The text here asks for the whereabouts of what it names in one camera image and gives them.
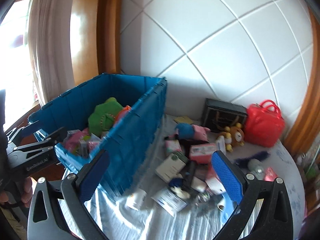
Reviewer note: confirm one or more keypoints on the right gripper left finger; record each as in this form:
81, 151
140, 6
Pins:
46, 219

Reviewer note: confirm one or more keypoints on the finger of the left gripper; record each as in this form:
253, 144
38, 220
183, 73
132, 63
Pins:
42, 144
17, 134

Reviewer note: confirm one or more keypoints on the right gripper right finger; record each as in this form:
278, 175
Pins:
274, 220

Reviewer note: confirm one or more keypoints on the green frog plush toy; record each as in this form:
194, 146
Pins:
104, 116

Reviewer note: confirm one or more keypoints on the pink tissue pack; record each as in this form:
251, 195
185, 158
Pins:
202, 154
72, 141

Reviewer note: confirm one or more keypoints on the person left hand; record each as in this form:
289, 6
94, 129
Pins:
26, 196

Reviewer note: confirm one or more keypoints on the small pink tissue packet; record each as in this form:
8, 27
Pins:
270, 175

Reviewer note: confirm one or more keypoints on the grey mouse plush toy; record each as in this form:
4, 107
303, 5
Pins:
256, 168

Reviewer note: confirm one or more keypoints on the blue plastic storage crate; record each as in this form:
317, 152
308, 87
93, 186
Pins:
127, 143

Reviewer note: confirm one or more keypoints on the white plastic bottle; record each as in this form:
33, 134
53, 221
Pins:
136, 199

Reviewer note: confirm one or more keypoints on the brown bear plush toy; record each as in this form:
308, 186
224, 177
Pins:
233, 137

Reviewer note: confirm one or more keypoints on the red plastic toy suitcase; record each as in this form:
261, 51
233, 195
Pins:
264, 124

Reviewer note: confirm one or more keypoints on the white green medicine box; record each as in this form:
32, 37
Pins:
171, 166

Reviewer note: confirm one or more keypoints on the black gift box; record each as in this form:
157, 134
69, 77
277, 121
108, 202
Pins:
218, 114

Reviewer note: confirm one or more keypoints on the blue pink pig plush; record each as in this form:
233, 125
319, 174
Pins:
191, 132

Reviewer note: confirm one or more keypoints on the white curtain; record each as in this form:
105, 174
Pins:
49, 47

